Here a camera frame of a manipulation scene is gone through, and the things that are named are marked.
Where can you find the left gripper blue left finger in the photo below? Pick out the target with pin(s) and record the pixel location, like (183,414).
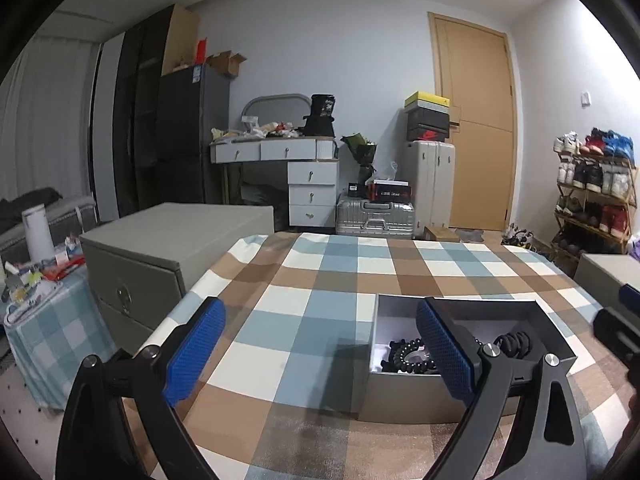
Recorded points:
(95,439)

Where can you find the checkered tablecloth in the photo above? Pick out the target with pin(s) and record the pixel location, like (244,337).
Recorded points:
(279,396)

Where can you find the grey storage cabinet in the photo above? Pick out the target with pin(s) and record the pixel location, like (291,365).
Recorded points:
(140,266)

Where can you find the white upright suitcase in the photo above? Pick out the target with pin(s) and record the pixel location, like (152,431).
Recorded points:
(428,166)

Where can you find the dark tall refrigerator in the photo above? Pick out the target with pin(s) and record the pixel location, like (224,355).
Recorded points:
(192,103)

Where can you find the white cylindrical humidifier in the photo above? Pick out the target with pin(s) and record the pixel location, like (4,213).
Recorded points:
(37,234)

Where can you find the silver hard suitcase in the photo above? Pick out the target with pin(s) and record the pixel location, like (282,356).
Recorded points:
(359,217)

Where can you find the stacked shoe boxes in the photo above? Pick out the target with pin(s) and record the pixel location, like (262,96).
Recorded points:
(427,117)

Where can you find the black hat box stack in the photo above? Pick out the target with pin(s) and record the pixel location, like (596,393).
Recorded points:
(319,121)

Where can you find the wooden door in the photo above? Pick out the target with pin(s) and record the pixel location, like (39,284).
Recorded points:
(473,70)

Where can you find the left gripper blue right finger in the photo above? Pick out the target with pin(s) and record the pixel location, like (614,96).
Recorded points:
(545,441)

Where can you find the shoe rack with shoes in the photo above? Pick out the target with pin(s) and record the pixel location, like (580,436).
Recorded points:
(598,195)

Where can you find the white drawer desk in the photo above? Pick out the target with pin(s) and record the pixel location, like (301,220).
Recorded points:
(311,173)

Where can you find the grey bench right side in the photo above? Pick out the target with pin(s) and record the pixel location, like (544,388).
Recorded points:
(602,276)

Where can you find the silver rectangular storage box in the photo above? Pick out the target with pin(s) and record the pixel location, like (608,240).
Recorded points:
(403,385)

